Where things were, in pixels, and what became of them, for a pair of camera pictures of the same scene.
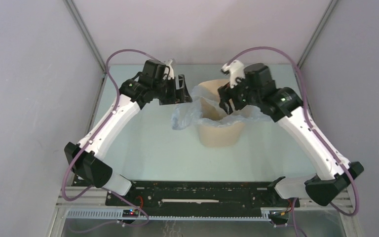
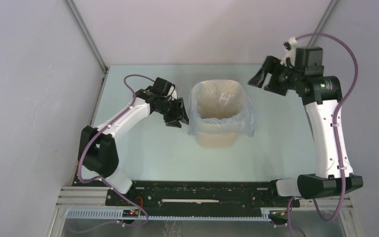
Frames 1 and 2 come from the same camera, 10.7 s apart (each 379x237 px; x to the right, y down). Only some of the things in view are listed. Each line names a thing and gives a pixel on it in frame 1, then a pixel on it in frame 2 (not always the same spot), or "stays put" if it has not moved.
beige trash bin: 217,128 stays put
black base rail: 198,194 stays put
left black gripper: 179,96 -> 173,120
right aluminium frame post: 298,69 stays put
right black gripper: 224,97 -> 258,79
